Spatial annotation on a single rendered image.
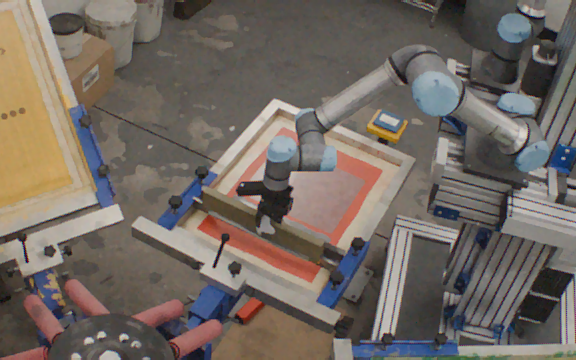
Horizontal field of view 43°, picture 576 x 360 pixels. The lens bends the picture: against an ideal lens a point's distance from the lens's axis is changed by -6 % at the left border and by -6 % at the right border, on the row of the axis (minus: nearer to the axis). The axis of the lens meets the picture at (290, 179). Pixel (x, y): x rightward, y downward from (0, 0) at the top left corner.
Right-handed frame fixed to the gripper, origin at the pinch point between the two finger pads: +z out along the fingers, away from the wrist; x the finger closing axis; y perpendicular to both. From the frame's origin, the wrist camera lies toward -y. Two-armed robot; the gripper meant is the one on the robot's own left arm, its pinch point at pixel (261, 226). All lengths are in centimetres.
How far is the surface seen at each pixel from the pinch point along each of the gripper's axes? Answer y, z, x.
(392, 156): 21, 7, 62
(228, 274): 1.5, -2.2, -23.4
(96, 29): -178, 75, 146
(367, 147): 11, 7, 62
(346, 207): 16.5, 9.8, 32.2
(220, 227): -14.3, 10.0, 1.0
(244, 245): -4.1, 10.0, -1.4
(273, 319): -4, 103, 43
